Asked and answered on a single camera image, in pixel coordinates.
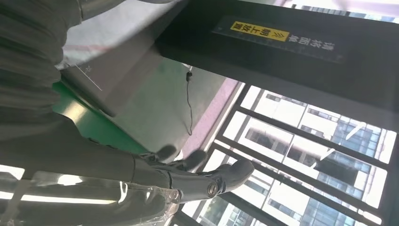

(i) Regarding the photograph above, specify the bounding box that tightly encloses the black scanner machine with column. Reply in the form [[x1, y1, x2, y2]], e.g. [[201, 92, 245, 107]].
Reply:
[[61, 0, 399, 133]]

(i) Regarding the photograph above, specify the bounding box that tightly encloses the black yellow label sticker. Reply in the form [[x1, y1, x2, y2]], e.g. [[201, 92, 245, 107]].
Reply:
[[212, 16, 347, 65]]

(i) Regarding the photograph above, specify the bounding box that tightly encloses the thin black cable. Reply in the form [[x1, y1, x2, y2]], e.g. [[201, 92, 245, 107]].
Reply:
[[185, 66, 194, 137]]

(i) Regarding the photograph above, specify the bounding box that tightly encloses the black window frame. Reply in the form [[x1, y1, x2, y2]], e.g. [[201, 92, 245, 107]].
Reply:
[[171, 0, 399, 226]]

